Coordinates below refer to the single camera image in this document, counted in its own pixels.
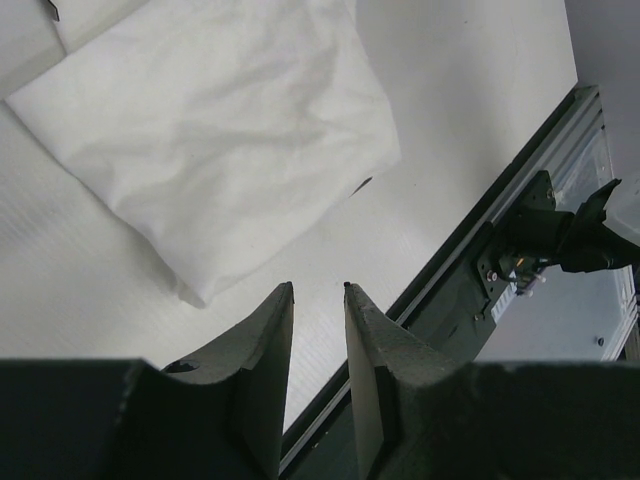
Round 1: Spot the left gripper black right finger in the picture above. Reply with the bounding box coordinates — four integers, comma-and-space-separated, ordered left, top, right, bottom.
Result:
344, 283, 469, 479

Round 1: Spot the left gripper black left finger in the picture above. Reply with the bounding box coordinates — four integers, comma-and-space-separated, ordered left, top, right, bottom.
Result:
162, 282, 294, 479

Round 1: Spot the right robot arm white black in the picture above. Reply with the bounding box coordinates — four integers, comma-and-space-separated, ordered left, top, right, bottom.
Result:
503, 179, 639, 273

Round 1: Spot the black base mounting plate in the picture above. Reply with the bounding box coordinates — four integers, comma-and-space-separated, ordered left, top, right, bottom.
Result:
280, 86, 602, 479

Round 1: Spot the right white cable duct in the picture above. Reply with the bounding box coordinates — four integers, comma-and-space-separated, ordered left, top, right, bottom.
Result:
490, 284, 517, 324

